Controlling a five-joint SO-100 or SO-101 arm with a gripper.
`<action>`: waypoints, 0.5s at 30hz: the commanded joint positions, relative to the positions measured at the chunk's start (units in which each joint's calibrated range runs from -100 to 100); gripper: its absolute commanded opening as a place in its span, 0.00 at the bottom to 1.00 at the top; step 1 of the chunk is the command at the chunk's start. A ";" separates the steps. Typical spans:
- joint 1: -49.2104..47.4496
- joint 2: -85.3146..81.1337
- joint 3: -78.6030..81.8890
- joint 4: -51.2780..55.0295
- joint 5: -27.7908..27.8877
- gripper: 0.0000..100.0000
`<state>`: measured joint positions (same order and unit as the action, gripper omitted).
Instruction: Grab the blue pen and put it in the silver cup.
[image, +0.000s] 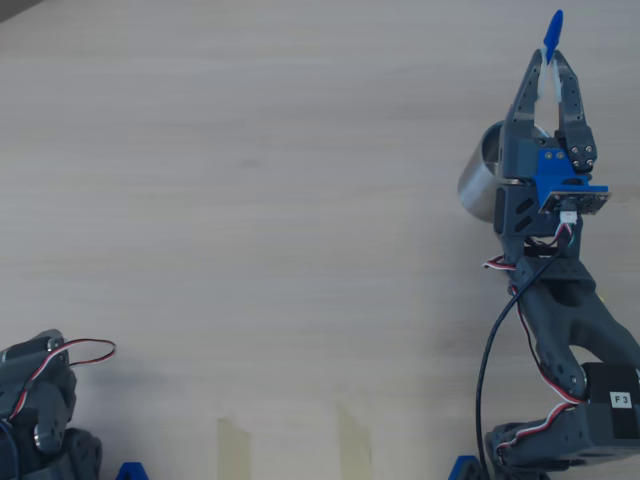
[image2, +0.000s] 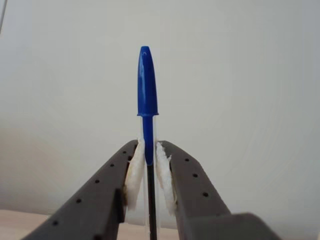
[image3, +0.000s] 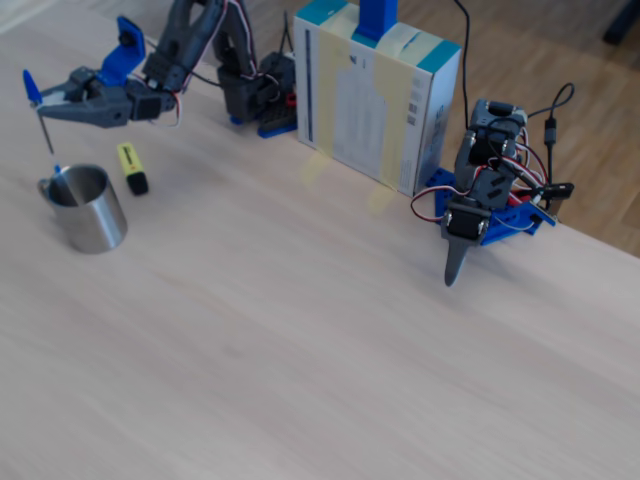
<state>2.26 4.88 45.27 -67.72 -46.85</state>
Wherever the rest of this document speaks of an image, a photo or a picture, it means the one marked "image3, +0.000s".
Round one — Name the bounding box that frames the grey gripper without camera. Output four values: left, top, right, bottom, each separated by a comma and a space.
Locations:
439, 167, 517, 288

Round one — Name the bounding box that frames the grey gripper with camera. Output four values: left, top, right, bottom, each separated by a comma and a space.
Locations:
35, 67, 179, 130

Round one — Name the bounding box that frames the blue ballpoint pen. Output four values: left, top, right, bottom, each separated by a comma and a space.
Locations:
22, 68, 64, 174

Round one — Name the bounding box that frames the silver steel cup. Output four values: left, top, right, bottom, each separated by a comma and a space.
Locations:
35, 163, 129, 255

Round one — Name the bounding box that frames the yellow highlighter black cap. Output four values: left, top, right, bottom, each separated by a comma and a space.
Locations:
116, 142, 150, 197

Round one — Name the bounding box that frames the black power plug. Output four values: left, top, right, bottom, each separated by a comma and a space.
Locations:
537, 182, 575, 200

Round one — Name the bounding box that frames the yellowish tape strip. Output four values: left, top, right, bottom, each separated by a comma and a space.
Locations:
366, 22, 424, 217
298, 9, 361, 190

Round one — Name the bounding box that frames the white teal cardboard box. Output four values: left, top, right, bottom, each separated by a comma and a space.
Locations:
293, 0, 462, 199

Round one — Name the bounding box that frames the dark chair leg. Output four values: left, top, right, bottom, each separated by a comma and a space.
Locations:
602, 0, 640, 46

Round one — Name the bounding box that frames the camera board blue mount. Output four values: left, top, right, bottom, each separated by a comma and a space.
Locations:
97, 16, 147, 86

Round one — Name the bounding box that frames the red white black servo cable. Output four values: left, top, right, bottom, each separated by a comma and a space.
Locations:
409, 185, 456, 225

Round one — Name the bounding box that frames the thin black wrist camera cable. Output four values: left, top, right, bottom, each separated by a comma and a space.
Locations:
184, 69, 226, 87

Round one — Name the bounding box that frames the grey robot arm with camera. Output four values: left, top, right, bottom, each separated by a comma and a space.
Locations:
142, 0, 298, 134

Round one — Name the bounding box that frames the grey robot arm without camera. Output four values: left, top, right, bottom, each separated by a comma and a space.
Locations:
452, 98, 530, 201

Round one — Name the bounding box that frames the black usb adapter cable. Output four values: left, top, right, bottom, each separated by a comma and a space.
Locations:
527, 82, 576, 181

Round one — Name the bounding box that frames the black stand camera cable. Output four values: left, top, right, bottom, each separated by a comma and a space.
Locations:
452, 0, 472, 131

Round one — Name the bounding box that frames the blue base plate small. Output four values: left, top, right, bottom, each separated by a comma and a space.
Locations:
228, 114, 299, 139

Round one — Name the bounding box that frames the blue camera stand post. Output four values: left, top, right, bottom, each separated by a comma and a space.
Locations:
352, 0, 399, 49

